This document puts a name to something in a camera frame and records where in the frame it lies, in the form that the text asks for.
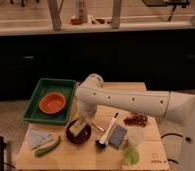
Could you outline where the green plastic tray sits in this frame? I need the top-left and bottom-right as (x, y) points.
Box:
(23, 78), (76, 125)

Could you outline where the black cable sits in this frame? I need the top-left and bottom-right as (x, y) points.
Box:
(160, 130), (176, 140)

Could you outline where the red object on shelf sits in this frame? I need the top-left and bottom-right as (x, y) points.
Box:
(71, 18), (83, 25)

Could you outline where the clear plastic cup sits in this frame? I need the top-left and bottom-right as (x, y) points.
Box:
(127, 127), (145, 146)

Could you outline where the orange bowl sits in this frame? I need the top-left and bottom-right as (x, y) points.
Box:
(39, 92), (66, 115)

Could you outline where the black stand pole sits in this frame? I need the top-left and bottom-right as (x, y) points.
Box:
(0, 136), (7, 171)

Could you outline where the blue sponge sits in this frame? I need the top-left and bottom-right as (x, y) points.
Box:
(109, 125), (127, 149)

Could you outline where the bunch of red grapes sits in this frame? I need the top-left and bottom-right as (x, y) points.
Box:
(124, 115), (148, 127)

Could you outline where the metal spoon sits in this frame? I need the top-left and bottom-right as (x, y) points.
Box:
(91, 123), (105, 133)

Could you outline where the wooden shelf bench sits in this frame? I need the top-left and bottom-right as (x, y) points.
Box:
(0, 0), (195, 35)

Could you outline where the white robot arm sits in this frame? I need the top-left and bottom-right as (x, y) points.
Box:
(75, 74), (195, 171)

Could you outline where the grey folded cloth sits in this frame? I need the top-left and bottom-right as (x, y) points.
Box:
(26, 129), (53, 150)

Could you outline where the whiteboard eraser block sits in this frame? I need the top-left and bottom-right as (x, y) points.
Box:
(69, 120), (87, 137)

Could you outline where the black and white brush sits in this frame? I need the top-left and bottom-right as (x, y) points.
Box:
(96, 113), (118, 149)

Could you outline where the purple bowl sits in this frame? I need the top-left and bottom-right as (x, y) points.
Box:
(66, 121), (92, 145)

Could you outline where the green cucumber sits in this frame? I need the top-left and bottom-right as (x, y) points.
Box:
(34, 136), (61, 157)

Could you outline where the green lime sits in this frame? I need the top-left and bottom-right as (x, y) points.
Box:
(123, 147), (139, 166)

